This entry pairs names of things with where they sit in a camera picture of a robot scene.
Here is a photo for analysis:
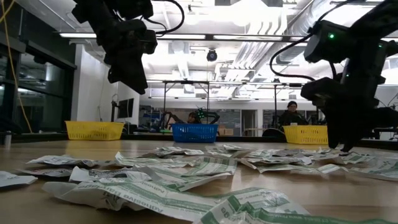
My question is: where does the black hanging dome camera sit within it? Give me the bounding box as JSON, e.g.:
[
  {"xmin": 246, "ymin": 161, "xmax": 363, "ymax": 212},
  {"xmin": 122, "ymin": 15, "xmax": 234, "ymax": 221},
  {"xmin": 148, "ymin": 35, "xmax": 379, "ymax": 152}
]
[{"xmin": 206, "ymin": 48, "xmax": 219, "ymax": 63}]

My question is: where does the yellow hanging cable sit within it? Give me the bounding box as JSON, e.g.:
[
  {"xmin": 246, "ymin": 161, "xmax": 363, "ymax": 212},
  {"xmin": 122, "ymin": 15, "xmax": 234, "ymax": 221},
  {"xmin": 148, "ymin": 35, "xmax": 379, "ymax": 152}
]
[{"xmin": 0, "ymin": 0, "xmax": 34, "ymax": 134}]

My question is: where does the small grey cylinder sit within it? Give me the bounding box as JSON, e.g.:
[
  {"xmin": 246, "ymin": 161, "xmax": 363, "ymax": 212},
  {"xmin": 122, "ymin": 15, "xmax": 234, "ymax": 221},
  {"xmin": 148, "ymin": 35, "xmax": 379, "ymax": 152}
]
[{"xmin": 3, "ymin": 130, "xmax": 13, "ymax": 149}]

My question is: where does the blue plastic basket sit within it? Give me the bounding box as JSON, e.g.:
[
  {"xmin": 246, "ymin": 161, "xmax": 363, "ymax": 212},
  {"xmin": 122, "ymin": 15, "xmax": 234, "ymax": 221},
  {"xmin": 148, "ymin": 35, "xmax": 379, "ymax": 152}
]
[{"xmin": 171, "ymin": 123, "xmax": 220, "ymax": 144}]

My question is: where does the long ceiling light rail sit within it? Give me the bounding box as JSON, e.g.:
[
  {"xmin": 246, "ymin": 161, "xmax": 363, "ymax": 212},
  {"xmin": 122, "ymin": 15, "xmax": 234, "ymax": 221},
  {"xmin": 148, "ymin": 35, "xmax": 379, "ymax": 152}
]
[{"xmin": 58, "ymin": 32, "xmax": 312, "ymax": 42}]

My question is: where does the black glass partition frame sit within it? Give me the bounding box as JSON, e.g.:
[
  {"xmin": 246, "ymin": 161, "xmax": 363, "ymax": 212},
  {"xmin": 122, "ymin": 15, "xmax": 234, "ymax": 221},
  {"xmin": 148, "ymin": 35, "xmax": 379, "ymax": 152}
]
[{"xmin": 0, "ymin": 30, "xmax": 78, "ymax": 134}]

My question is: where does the person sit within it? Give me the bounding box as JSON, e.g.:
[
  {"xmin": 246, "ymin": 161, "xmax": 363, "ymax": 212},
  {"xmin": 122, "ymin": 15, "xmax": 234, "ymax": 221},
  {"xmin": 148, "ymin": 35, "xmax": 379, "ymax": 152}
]
[
  {"xmin": 187, "ymin": 111, "xmax": 201, "ymax": 125},
  {"xmin": 277, "ymin": 100, "xmax": 309, "ymax": 127}
]

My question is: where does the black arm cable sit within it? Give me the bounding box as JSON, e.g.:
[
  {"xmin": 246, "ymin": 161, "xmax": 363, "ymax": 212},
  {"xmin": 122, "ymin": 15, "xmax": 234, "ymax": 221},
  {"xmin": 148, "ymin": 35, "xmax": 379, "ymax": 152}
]
[
  {"xmin": 268, "ymin": 30, "xmax": 317, "ymax": 83},
  {"xmin": 145, "ymin": 0, "xmax": 186, "ymax": 35}
]

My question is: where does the black office chair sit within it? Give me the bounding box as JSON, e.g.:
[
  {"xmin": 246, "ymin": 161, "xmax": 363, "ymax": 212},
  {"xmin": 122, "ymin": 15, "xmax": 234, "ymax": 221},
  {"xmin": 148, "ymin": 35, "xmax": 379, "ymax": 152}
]
[{"xmin": 262, "ymin": 128, "xmax": 285, "ymax": 138}]

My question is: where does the brown cardboard box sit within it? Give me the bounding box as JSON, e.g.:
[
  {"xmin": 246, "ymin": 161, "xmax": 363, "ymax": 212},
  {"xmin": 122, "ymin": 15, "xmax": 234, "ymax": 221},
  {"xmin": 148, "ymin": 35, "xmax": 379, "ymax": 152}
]
[{"xmin": 218, "ymin": 124, "xmax": 234, "ymax": 136}]

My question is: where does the yellow plastic basket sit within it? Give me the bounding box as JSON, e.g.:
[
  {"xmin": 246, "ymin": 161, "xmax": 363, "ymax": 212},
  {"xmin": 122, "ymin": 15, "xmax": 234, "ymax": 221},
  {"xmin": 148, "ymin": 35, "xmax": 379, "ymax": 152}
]
[
  {"xmin": 65, "ymin": 120, "xmax": 126, "ymax": 141},
  {"xmin": 282, "ymin": 124, "xmax": 329, "ymax": 146}
]

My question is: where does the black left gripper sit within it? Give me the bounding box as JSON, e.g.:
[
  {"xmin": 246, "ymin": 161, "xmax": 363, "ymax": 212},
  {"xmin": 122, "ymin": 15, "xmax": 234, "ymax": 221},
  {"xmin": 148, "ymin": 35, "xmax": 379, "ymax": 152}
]
[{"xmin": 93, "ymin": 18, "xmax": 159, "ymax": 96}]

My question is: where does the white dark-print wipe packet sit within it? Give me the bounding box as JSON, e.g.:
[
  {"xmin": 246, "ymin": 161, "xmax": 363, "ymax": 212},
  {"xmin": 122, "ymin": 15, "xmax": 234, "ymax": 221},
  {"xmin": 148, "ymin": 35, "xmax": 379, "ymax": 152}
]
[
  {"xmin": 0, "ymin": 170, "xmax": 39, "ymax": 188},
  {"xmin": 254, "ymin": 147, "xmax": 304, "ymax": 157},
  {"xmin": 14, "ymin": 167, "xmax": 75, "ymax": 178},
  {"xmin": 68, "ymin": 166, "xmax": 152, "ymax": 184},
  {"xmin": 154, "ymin": 145, "xmax": 206, "ymax": 156},
  {"xmin": 303, "ymin": 146, "xmax": 341, "ymax": 158},
  {"xmin": 245, "ymin": 155, "xmax": 313, "ymax": 166},
  {"xmin": 26, "ymin": 154, "xmax": 116, "ymax": 168}
]

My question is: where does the silver ceiling duct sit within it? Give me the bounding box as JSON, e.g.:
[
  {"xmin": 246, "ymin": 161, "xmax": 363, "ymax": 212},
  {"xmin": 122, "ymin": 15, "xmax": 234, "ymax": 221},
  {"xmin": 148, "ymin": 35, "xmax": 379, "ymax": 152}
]
[{"xmin": 229, "ymin": 0, "xmax": 315, "ymax": 73}]

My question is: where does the black metal rig frame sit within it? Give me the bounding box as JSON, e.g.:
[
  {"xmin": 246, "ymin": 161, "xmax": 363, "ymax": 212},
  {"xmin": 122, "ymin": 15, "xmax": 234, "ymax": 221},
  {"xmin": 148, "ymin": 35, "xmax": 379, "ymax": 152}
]
[{"xmin": 161, "ymin": 80, "xmax": 321, "ymax": 129}]

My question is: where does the black wall monitor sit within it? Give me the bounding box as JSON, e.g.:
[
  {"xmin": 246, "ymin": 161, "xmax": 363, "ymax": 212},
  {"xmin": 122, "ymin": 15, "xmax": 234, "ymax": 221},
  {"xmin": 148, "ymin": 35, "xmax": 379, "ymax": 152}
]
[{"xmin": 117, "ymin": 97, "xmax": 135, "ymax": 119}]

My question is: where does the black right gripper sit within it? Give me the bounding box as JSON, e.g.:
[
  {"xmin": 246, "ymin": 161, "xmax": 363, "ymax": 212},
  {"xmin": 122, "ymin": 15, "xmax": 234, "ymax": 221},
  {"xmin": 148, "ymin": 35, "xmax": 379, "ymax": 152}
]
[{"xmin": 300, "ymin": 75, "xmax": 387, "ymax": 154}]

